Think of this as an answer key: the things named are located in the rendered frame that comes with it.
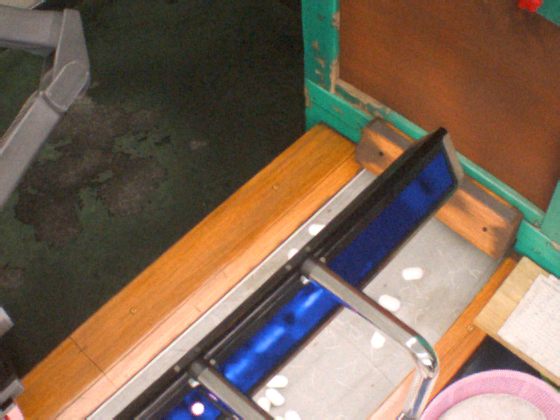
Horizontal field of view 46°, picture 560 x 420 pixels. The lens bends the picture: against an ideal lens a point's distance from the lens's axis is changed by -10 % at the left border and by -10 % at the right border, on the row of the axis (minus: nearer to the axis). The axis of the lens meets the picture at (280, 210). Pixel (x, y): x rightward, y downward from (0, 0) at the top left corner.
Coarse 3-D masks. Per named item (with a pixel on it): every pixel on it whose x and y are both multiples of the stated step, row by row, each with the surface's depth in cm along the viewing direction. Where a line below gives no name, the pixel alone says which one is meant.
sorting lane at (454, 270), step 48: (288, 240) 117; (432, 240) 116; (240, 288) 113; (384, 288) 111; (432, 288) 111; (480, 288) 110; (192, 336) 108; (336, 336) 107; (432, 336) 106; (144, 384) 103; (288, 384) 103; (336, 384) 102; (384, 384) 102
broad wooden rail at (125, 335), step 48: (336, 144) 126; (240, 192) 120; (288, 192) 120; (336, 192) 123; (192, 240) 115; (240, 240) 115; (144, 288) 110; (192, 288) 110; (96, 336) 105; (144, 336) 105; (48, 384) 100; (96, 384) 101
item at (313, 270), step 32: (320, 288) 70; (352, 288) 68; (384, 320) 66; (192, 352) 66; (416, 352) 64; (192, 384) 64; (224, 384) 63; (416, 384) 68; (256, 416) 61; (416, 416) 75
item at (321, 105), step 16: (304, 80) 126; (320, 96) 125; (336, 96) 123; (320, 112) 129; (336, 112) 125; (352, 112) 121; (336, 128) 128; (352, 128) 125; (528, 224) 105; (528, 240) 107; (544, 240) 104; (528, 256) 110; (544, 256) 107
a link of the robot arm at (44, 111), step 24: (72, 72) 91; (48, 96) 89; (72, 96) 91; (24, 120) 90; (48, 120) 91; (0, 144) 89; (24, 144) 90; (0, 168) 88; (24, 168) 90; (0, 192) 88
